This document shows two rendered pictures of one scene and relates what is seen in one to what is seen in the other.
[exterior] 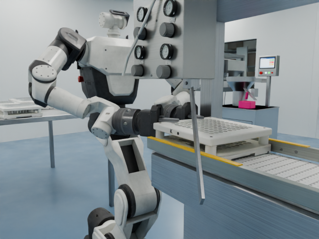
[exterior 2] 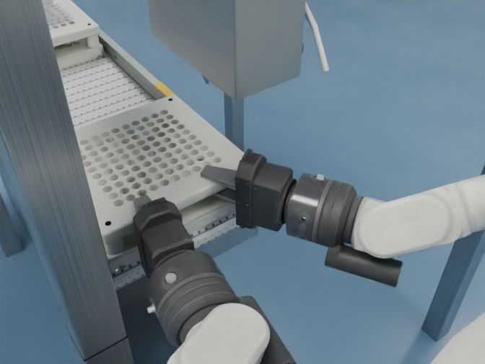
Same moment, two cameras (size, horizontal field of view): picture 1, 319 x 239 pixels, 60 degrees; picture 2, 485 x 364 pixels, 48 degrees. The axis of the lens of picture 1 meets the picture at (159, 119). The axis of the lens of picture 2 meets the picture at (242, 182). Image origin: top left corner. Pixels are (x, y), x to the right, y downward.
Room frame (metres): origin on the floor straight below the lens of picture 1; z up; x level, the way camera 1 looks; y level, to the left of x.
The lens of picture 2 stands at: (1.43, -0.01, 1.47)
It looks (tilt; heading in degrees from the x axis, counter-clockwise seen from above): 42 degrees down; 180
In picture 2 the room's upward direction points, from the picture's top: straight up
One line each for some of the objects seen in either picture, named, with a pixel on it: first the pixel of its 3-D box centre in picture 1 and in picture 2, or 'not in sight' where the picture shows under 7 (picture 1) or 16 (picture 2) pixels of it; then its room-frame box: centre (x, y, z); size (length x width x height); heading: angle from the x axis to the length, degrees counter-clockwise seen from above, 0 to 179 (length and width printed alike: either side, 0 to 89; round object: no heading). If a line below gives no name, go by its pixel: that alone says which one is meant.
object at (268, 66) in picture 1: (267, 81); not in sight; (3.43, -1.33, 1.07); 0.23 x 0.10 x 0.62; 41
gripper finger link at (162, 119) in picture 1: (169, 118); (222, 173); (0.86, -0.03, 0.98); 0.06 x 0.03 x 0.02; 67
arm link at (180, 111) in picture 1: (182, 117); (173, 269); (1.02, -0.09, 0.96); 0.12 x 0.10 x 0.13; 27
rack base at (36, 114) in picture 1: (18, 114); not in sight; (1.92, 0.99, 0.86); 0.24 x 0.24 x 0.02; 42
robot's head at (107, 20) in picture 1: (112, 23); not in sight; (1.31, 0.22, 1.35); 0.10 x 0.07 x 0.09; 125
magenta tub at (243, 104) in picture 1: (247, 104); not in sight; (3.26, -1.03, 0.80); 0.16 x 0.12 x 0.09; 41
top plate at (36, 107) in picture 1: (18, 107); not in sight; (1.92, 0.99, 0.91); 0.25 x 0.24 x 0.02; 132
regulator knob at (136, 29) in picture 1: (139, 31); not in sight; (0.76, 0.05, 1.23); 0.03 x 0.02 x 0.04; 35
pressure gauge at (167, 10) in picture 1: (170, 8); not in sight; (0.66, -0.02, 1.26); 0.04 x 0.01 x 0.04; 35
